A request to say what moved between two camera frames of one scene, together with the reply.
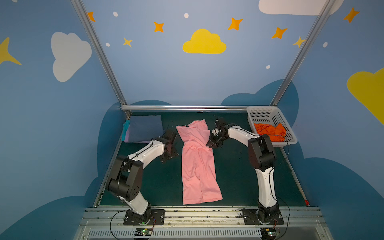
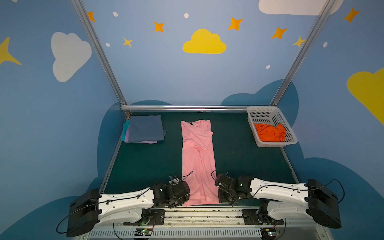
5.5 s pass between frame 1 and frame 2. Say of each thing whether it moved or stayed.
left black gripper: moved
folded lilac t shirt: stayed
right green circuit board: stayed
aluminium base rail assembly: stayed
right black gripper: moved
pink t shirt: stayed
